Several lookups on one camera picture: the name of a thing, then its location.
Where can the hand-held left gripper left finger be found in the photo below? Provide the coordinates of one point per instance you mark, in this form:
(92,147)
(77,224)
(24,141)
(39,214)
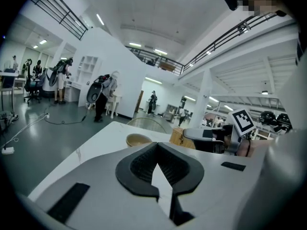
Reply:
(96,188)

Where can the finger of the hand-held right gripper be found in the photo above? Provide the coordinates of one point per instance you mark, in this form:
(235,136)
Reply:
(195,133)
(211,147)

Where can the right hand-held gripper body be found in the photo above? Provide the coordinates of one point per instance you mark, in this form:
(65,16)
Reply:
(241,122)

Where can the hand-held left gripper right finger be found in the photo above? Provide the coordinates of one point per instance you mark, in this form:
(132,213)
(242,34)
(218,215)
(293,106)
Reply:
(216,188)

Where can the beige bowl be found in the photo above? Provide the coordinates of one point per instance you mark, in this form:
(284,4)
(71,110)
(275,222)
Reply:
(139,141)

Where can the person's right forearm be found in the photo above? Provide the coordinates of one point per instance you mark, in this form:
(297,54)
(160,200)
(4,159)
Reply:
(255,147)

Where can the wicker basket box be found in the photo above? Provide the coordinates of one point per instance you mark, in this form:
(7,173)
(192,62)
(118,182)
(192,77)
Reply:
(177,140)

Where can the black wrist band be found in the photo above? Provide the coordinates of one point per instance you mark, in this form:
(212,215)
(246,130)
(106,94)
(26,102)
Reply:
(248,146)

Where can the black domed device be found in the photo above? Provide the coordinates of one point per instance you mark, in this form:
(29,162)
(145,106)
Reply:
(267,116)
(284,120)

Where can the grey open cabinet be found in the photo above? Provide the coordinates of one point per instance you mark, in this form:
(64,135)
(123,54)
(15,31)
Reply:
(171,112)

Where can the brown wooden ladder shelf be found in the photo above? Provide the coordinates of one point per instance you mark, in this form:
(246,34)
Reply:
(138,102)

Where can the black mezzanine railing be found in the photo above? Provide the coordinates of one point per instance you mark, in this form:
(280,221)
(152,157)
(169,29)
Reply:
(216,44)
(60,11)

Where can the white power strip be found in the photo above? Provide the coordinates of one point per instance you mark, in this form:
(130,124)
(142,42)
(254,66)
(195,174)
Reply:
(7,150)

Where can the black and white sneaker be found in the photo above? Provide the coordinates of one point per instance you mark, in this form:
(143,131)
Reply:
(9,116)

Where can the white shelf unit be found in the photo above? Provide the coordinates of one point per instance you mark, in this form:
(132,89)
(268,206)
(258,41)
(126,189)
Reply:
(90,68)

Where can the black office chair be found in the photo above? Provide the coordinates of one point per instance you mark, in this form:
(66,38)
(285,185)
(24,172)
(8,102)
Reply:
(31,85)

